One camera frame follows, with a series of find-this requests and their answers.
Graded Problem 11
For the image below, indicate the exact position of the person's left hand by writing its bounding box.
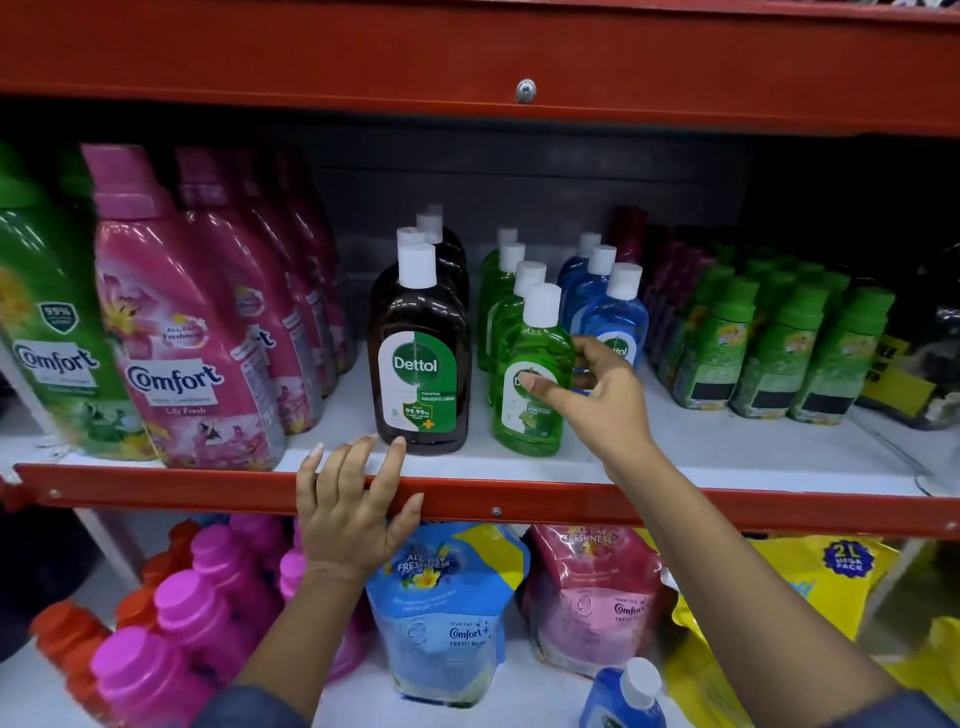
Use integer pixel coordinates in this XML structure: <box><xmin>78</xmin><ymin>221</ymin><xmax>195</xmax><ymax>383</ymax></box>
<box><xmin>294</xmin><ymin>435</ymin><xmax>426</xmax><ymax>582</ymax></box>

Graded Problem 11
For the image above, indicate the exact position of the person's right hand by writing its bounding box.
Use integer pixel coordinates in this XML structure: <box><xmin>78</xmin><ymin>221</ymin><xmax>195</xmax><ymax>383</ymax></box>
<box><xmin>519</xmin><ymin>335</ymin><xmax>658</xmax><ymax>481</ymax></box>

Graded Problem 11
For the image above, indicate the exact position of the green antiseptic bottle white cap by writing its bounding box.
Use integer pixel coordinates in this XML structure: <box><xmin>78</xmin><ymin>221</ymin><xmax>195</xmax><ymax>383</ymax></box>
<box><xmin>491</xmin><ymin>282</ymin><xmax>577</xmax><ymax>459</ymax></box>
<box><xmin>487</xmin><ymin>261</ymin><xmax>549</xmax><ymax>406</ymax></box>
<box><xmin>477</xmin><ymin>242</ymin><xmax>527</xmax><ymax>372</ymax></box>
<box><xmin>480</xmin><ymin>227</ymin><xmax>520</xmax><ymax>280</ymax></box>

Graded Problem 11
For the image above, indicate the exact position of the person's left forearm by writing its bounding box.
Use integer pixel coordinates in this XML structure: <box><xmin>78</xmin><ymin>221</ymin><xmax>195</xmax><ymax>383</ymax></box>
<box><xmin>232</xmin><ymin>558</ymin><xmax>376</xmax><ymax>728</ymax></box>

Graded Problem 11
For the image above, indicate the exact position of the person's right forearm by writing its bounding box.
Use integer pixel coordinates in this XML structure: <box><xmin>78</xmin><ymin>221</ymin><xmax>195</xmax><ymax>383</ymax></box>
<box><xmin>603</xmin><ymin>448</ymin><xmax>905</xmax><ymax>725</ymax></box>

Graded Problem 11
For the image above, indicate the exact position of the blue softener refill pouch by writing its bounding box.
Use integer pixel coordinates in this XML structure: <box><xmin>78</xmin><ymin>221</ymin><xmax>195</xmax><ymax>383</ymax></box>
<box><xmin>364</xmin><ymin>522</ymin><xmax>532</xmax><ymax>709</ymax></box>

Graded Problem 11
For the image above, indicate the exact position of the blue antiseptic bottle white cap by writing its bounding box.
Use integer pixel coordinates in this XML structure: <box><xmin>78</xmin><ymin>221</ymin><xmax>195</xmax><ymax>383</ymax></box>
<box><xmin>578</xmin><ymin>656</ymin><xmax>669</xmax><ymax>728</ymax></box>
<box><xmin>561</xmin><ymin>244</ymin><xmax>618</xmax><ymax>335</ymax></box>
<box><xmin>558</xmin><ymin>231</ymin><xmax>603</xmax><ymax>288</ymax></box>
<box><xmin>576</xmin><ymin>262</ymin><xmax>651</xmax><ymax>374</ymax></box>

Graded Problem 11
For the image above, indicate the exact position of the red metal shelf beam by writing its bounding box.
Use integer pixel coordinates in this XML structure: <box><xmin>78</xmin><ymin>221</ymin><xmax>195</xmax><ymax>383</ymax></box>
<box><xmin>0</xmin><ymin>462</ymin><xmax>960</xmax><ymax>543</ymax></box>
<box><xmin>0</xmin><ymin>0</ymin><xmax>960</xmax><ymax>139</ymax></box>

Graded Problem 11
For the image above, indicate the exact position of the brown antiseptic bottle white cap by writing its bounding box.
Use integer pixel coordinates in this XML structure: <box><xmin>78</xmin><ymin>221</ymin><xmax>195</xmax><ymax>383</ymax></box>
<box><xmin>371</xmin><ymin>226</ymin><xmax>472</xmax><ymax>305</ymax></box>
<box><xmin>414</xmin><ymin>202</ymin><xmax>468</xmax><ymax>260</ymax></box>
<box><xmin>367</xmin><ymin>243</ymin><xmax>473</xmax><ymax>457</ymax></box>

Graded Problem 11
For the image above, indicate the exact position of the orange capped bottle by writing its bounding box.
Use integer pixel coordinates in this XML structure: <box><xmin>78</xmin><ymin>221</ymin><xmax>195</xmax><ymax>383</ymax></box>
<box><xmin>138</xmin><ymin>549</ymin><xmax>180</xmax><ymax>591</ymax></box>
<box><xmin>168</xmin><ymin>518</ymin><xmax>204</xmax><ymax>558</ymax></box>
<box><xmin>30</xmin><ymin>600</ymin><xmax>114</xmax><ymax>723</ymax></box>
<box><xmin>112</xmin><ymin>585</ymin><xmax>160</xmax><ymax>633</ymax></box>

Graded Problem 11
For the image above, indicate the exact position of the pink fabric softener bottle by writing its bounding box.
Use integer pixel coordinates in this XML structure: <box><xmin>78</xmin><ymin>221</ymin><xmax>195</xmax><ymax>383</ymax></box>
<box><xmin>80</xmin><ymin>142</ymin><xmax>288</xmax><ymax>473</ymax></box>
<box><xmin>232</xmin><ymin>148</ymin><xmax>340</xmax><ymax>400</ymax></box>
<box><xmin>272</xmin><ymin>148</ymin><xmax>359</xmax><ymax>377</ymax></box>
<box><xmin>175</xmin><ymin>146</ymin><xmax>326</xmax><ymax>437</ymax></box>

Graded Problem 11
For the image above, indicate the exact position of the group of small purple bottles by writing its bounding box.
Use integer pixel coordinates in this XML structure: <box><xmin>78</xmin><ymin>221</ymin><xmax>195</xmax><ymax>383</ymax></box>
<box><xmin>642</xmin><ymin>225</ymin><xmax>719</xmax><ymax>370</ymax></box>

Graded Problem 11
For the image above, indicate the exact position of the white shelf board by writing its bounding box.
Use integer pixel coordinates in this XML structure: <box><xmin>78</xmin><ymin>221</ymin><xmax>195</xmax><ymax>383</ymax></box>
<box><xmin>0</xmin><ymin>341</ymin><xmax>960</xmax><ymax>501</ymax></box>

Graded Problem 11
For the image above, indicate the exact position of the row of magenta capped bottles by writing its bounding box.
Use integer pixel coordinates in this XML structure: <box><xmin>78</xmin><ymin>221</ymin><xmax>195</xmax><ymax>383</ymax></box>
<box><xmin>88</xmin><ymin>513</ymin><xmax>370</xmax><ymax>728</ymax></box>

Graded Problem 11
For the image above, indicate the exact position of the dark red bottle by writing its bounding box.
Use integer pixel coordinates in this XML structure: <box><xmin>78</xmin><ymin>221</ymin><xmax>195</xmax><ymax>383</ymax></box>
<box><xmin>610</xmin><ymin>206</ymin><xmax>650</xmax><ymax>264</ymax></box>

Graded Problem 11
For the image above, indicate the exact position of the pink softener refill pouch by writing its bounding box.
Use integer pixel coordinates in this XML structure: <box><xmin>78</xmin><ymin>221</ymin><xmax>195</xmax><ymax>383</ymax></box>
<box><xmin>519</xmin><ymin>524</ymin><xmax>678</xmax><ymax>681</ymax></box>

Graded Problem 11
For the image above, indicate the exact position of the group of small green bottles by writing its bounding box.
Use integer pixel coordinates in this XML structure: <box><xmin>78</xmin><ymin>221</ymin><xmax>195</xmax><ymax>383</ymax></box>
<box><xmin>656</xmin><ymin>241</ymin><xmax>898</xmax><ymax>427</ymax></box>

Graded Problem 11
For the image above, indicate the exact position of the green fabric softener bottle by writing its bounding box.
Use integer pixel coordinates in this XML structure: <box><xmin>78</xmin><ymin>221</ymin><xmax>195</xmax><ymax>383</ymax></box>
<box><xmin>0</xmin><ymin>142</ymin><xmax>160</xmax><ymax>462</ymax></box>

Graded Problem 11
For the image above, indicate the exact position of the yellow refill pouch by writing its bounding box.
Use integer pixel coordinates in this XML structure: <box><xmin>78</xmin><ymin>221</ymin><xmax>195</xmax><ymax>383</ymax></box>
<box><xmin>663</xmin><ymin>532</ymin><xmax>903</xmax><ymax>728</ymax></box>
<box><xmin>883</xmin><ymin>615</ymin><xmax>960</xmax><ymax>723</ymax></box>

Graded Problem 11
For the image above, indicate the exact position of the yellow and black package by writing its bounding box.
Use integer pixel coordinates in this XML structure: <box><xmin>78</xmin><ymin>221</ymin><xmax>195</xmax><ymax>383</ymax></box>
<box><xmin>855</xmin><ymin>247</ymin><xmax>960</xmax><ymax>433</ymax></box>

